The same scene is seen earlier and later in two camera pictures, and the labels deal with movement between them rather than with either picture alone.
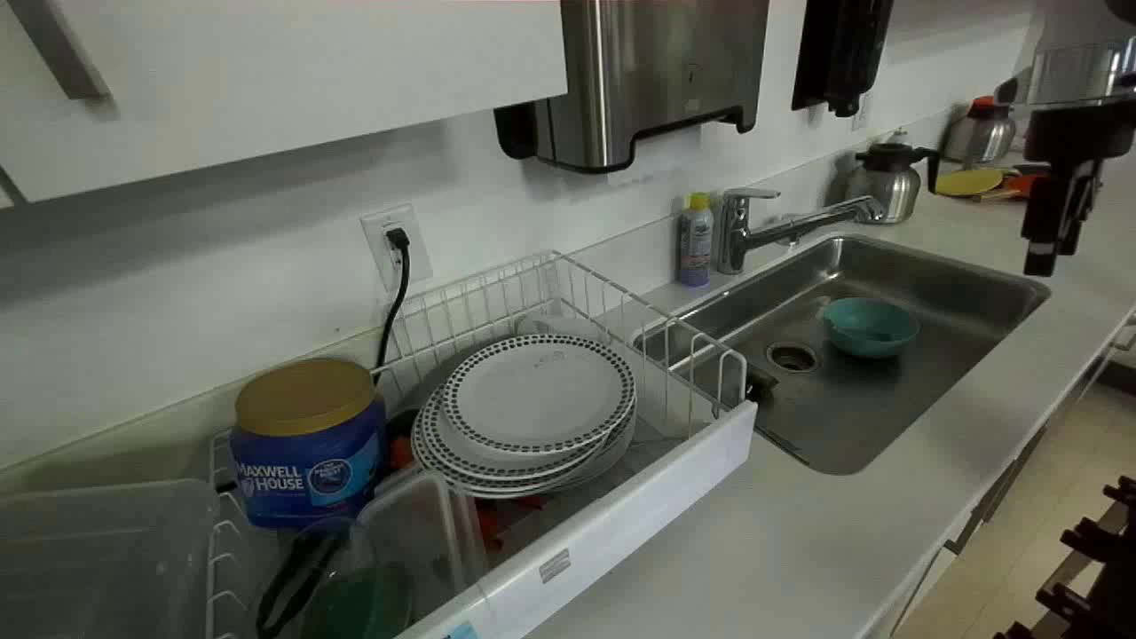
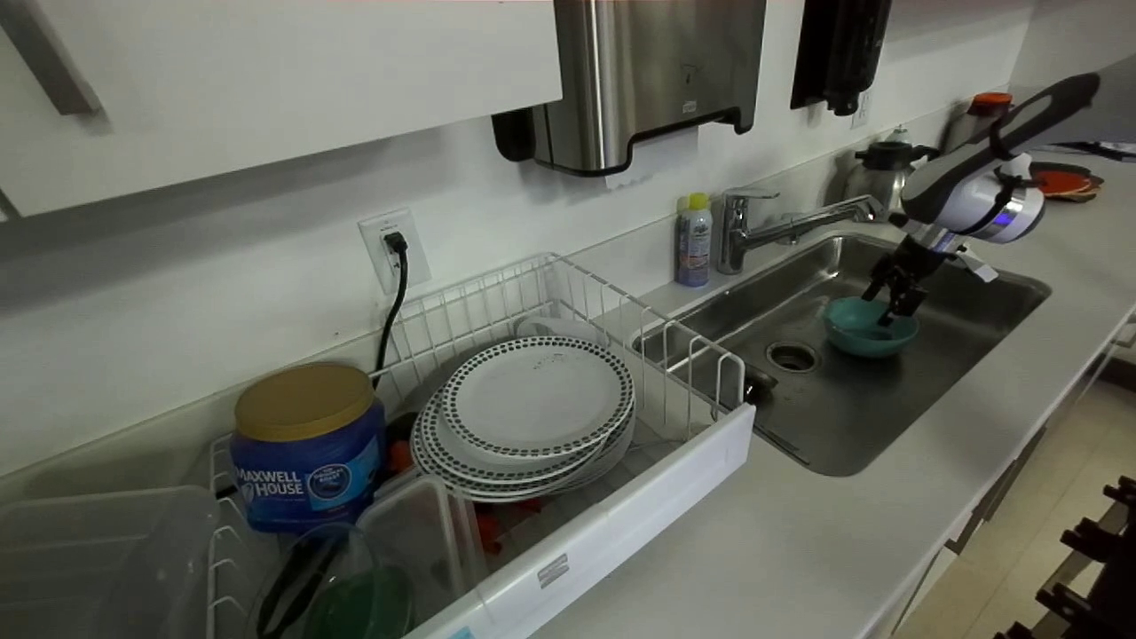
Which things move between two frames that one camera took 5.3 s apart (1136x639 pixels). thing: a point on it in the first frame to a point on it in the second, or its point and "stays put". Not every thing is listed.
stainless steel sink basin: (844, 410) stays put
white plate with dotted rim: (537, 396) stays put
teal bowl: (870, 330) stays put
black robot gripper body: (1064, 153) to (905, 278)
